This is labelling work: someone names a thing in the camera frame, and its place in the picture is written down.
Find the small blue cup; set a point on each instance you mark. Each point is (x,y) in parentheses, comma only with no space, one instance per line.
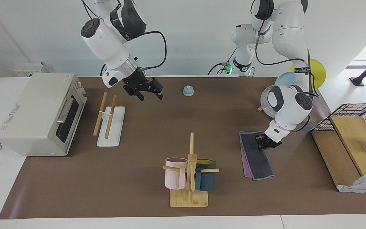
(188,91)

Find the white power strip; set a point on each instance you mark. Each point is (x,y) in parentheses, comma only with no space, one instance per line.
(27,68)

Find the white wooden-bar towel rack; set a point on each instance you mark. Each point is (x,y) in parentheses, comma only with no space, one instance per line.
(114,127)

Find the purple and grey towel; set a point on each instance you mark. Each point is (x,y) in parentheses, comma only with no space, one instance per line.
(259,165)

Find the brown table mat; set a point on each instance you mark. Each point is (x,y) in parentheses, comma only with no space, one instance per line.
(157,127)

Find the yellow plate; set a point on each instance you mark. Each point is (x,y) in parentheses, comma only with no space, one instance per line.
(318,71)

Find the wooden plate rack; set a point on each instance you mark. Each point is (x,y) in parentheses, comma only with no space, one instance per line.
(260,108)

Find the white patterned paper sheet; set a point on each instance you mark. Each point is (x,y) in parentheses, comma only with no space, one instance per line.
(364,184)

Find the grey plate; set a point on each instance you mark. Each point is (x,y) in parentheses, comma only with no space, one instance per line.
(264,101)

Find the pink mug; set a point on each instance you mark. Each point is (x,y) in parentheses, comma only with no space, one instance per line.
(173,178)

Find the dark teal mug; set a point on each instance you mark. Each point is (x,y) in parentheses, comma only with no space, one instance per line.
(206,179)

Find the light blue plate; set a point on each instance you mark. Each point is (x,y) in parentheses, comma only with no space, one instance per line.
(284,79)

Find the beige toaster oven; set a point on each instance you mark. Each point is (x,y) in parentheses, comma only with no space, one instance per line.
(33,111)

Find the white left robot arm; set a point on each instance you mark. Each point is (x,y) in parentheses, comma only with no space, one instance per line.
(291,101)

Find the wooden mug tree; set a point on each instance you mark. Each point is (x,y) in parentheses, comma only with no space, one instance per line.
(189,198)

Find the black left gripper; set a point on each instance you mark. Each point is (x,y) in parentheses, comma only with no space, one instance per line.
(270,143)

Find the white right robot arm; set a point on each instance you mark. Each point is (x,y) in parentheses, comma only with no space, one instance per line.
(106,44)

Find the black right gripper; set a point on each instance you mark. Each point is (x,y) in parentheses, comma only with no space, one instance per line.
(138,82)

